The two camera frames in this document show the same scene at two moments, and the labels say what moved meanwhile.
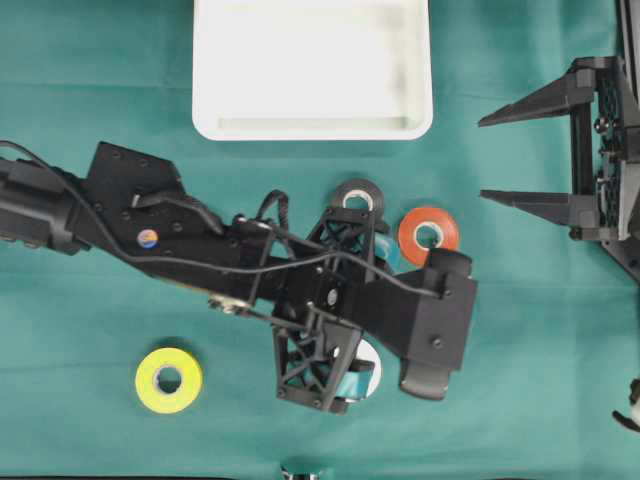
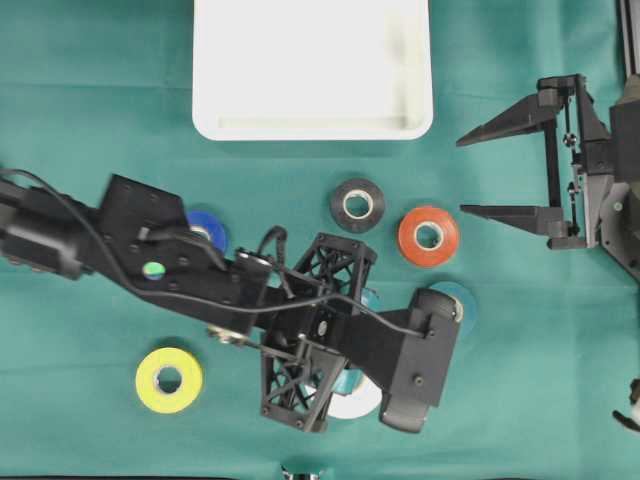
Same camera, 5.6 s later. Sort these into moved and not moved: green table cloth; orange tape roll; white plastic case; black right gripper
Moved: black right gripper
Not moved: orange tape roll; white plastic case; green table cloth
